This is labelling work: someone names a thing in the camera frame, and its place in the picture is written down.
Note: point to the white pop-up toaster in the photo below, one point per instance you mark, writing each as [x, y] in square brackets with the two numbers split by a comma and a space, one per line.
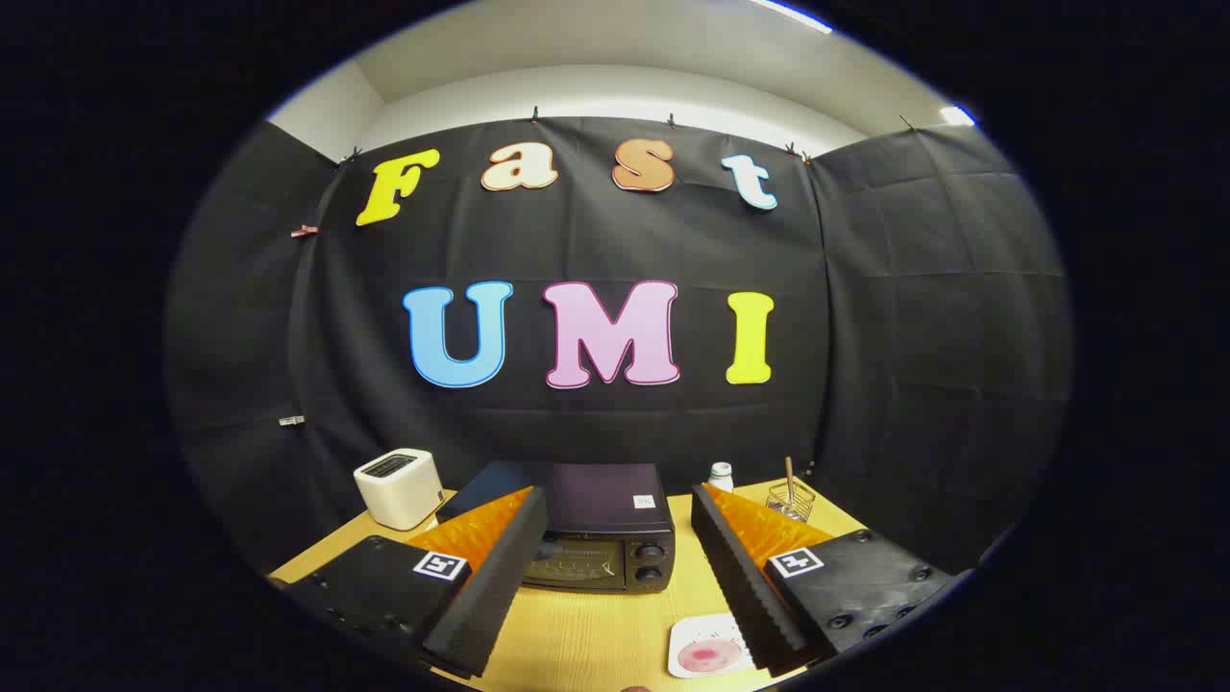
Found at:
[399, 490]

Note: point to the black backdrop cloth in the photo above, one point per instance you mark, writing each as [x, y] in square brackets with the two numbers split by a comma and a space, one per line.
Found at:
[865, 336]

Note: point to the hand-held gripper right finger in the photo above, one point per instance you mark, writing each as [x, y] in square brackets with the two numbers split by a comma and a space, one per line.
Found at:
[740, 586]

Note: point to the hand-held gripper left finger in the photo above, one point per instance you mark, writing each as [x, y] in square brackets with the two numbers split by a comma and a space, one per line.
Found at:
[500, 586]

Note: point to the pink ham slice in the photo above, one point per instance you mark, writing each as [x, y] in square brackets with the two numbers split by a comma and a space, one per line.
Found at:
[709, 657]

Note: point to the white square plate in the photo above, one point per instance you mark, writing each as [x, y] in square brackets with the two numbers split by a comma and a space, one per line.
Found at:
[692, 634]

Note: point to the black toaster oven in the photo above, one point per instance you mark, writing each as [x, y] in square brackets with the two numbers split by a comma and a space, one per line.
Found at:
[605, 500]

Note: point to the white bottle with green label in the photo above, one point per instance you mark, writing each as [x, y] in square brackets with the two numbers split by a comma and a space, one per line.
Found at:
[721, 478]

